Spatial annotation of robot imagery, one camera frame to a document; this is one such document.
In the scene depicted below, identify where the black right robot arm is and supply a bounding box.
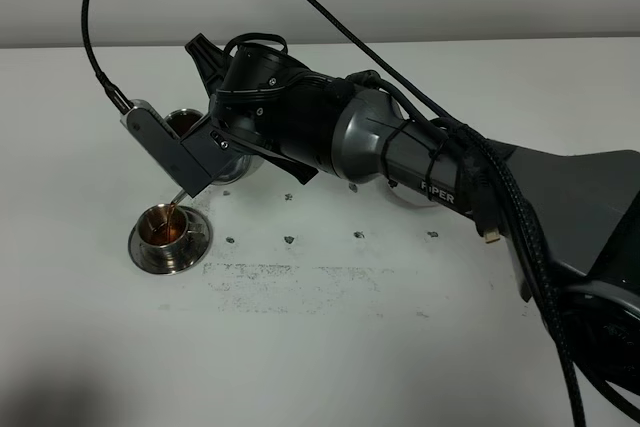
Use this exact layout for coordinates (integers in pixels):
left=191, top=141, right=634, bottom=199
left=186, top=33, right=639, bottom=392

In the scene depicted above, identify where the near stainless steel teacup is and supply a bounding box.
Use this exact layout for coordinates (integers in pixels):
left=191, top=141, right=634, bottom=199
left=134, top=204, right=209, bottom=248

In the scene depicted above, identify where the stainless steel teacup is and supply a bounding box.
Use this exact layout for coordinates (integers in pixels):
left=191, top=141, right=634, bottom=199
left=134, top=204, right=209, bottom=248
left=164, top=109, right=204, bottom=138

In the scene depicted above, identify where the far stainless steel teacup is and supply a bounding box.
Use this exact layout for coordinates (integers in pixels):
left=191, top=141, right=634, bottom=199
left=164, top=109, right=204, bottom=138

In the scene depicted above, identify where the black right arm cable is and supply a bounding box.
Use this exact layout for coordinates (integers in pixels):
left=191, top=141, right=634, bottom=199
left=79, top=0, right=640, bottom=427

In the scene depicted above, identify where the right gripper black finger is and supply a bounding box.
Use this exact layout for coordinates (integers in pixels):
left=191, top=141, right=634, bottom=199
left=184, top=33, right=225, bottom=97
left=219, top=129, right=319, bottom=185

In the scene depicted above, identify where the stainless steel teapot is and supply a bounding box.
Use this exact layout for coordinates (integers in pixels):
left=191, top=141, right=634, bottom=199
left=170, top=150, right=263, bottom=205

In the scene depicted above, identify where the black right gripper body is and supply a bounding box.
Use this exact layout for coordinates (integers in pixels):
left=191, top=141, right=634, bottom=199
left=209, top=34, right=350, bottom=175

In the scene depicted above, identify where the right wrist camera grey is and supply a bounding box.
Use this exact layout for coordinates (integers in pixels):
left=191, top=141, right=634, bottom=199
left=121, top=99, right=242, bottom=197

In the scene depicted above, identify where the near stainless steel saucer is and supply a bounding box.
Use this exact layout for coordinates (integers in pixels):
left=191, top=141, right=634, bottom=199
left=128, top=207, right=213, bottom=275

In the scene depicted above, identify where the steel saucer under teapot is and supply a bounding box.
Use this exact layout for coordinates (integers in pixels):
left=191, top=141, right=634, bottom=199
left=386, top=181, right=439, bottom=209

